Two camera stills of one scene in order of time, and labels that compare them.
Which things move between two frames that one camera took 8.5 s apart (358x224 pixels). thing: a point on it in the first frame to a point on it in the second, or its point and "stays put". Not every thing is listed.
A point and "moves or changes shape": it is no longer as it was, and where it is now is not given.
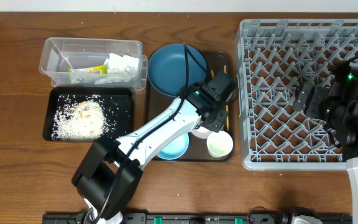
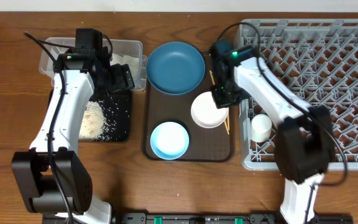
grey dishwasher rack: (275, 57) stays put
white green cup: (219, 144) to (261, 128)
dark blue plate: (166, 68) stays put
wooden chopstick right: (226, 106) stays put
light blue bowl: (175, 148) stays put
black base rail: (221, 218) stays put
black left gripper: (215, 120) to (120, 78)
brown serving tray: (217, 61) stays put
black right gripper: (319, 94) to (221, 101)
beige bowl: (201, 132) moves or changes shape
